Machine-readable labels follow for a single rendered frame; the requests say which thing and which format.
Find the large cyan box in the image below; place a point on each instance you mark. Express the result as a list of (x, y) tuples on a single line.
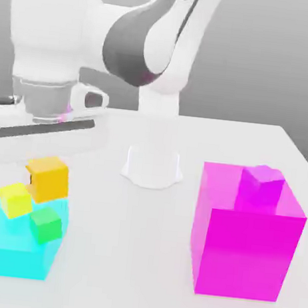
[(4, 250)]

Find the small green cube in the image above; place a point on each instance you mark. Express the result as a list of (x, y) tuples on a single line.
[(47, 225)]

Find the small magenta cube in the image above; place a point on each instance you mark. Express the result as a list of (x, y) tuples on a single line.
[(260, 189)]

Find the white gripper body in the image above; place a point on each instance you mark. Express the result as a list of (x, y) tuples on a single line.
[(45, 142)]

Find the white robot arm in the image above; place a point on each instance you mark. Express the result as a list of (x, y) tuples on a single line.
[(49, 30)]

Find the small yellow cube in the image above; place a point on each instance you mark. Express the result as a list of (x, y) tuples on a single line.
[(15, 199)]

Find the small orange cube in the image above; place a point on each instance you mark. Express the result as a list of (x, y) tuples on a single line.
[(50, 180)]

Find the large magenta box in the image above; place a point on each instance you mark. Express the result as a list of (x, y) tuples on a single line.
[(248, 252)]

